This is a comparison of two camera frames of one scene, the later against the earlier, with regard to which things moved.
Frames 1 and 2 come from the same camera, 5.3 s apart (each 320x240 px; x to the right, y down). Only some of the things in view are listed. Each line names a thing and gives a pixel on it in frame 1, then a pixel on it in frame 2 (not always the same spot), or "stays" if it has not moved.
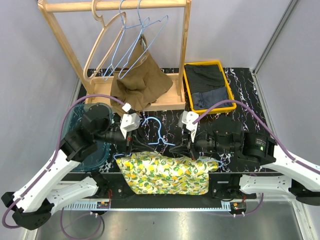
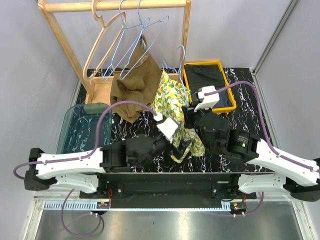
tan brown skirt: [142, 82] stays
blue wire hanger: [166, 140] to [176, 72]
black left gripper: [138, 141] to [178, 152]
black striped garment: [204, 77] stays
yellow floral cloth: [151, 173] to [171, 97]
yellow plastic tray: [209, 62] stays
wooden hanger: [100, 18] stays
